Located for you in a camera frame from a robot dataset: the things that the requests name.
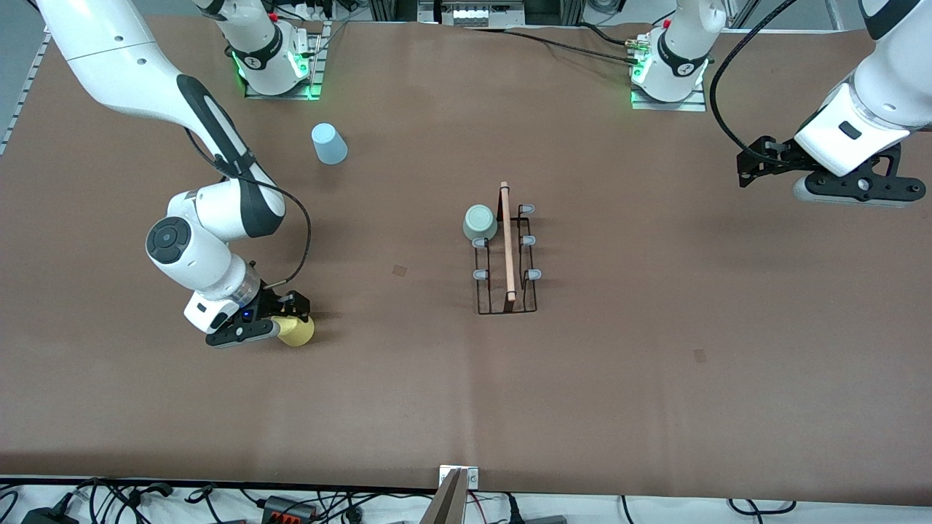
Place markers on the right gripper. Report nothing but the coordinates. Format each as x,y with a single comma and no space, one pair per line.
277,303

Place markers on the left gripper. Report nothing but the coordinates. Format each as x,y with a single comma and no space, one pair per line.
780,157

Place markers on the yellow plastic cup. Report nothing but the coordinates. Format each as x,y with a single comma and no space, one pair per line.
298,333

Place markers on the pale green plastic cup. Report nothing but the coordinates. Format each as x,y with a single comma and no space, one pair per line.
479,222

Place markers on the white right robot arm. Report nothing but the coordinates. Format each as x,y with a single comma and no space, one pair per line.
109,58

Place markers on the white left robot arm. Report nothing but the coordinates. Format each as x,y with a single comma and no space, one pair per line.
895,80

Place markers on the light blue plastic cup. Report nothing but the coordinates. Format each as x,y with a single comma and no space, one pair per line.
329,145

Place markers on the black orange power strip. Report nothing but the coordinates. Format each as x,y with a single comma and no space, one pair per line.
287,509

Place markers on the brown paper table cover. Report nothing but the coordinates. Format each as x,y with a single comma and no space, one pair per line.
655,407

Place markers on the white power strip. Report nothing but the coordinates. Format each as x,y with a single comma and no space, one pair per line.
313,9

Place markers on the black power adapter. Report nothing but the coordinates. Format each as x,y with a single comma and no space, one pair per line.
47,517

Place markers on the silver stand bracket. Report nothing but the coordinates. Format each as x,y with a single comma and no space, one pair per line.
472,477

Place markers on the aluminium camera stand profile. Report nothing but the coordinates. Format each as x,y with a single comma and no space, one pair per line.
445,506

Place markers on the perforated metal side rail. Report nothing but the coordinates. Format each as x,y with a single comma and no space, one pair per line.
22,94

